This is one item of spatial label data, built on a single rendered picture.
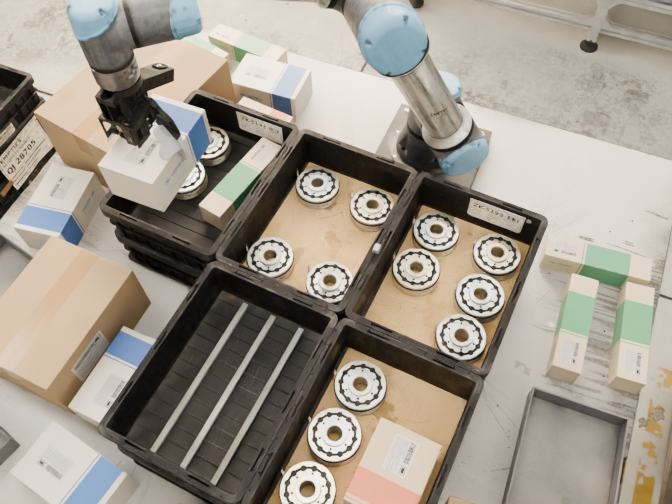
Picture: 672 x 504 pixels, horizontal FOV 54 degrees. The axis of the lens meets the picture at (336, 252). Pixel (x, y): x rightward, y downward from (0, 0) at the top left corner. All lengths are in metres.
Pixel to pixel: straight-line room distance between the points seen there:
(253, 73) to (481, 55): 1.50
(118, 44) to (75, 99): 0.72
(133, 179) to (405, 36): 0.56
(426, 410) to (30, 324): 0.83
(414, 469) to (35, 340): 0.81
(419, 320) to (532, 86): 1.85
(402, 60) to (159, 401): 0.81
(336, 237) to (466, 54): 1.81
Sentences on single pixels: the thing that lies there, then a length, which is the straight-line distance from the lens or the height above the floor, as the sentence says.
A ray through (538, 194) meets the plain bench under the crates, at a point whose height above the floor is 0.70.
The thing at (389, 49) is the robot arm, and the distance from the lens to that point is 1.22.
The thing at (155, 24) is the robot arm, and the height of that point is 1.42.
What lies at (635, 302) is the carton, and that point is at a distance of 1.64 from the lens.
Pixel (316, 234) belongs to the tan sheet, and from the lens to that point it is 1.52.
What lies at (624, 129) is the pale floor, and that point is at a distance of 3.04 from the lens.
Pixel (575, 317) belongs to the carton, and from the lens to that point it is 1.57.
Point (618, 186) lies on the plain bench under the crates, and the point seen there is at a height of 0.70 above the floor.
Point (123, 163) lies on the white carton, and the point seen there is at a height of 1.14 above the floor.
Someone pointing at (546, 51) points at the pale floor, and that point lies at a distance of 3.27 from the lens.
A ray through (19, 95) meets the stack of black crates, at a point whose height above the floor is 0.58.
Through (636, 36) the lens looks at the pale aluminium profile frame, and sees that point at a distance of 3.26.
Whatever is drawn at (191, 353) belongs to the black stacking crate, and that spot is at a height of 0.83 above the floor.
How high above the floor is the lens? 2.10
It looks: 59 degrees down
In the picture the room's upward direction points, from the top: 2 degrees counter-clockwise
